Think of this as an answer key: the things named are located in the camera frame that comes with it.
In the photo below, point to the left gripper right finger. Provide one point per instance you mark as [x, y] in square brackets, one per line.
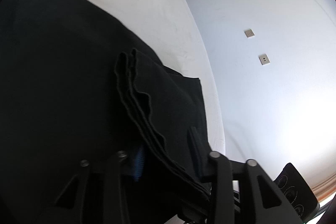
[213, 170]

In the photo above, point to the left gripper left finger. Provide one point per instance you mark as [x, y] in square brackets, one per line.
[107, 163]

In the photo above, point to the black denim pants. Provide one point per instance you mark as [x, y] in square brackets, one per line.
[74, 76]

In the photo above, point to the black patterned box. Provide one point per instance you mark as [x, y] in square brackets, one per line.
[298, 192]

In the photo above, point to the white bed mattress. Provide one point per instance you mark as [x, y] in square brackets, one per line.
[147, 16]

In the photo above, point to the lower wall socket plate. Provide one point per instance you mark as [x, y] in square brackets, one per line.
[264, 59]

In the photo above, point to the upper wall switch plate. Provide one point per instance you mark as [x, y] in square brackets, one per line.
[249, 33]

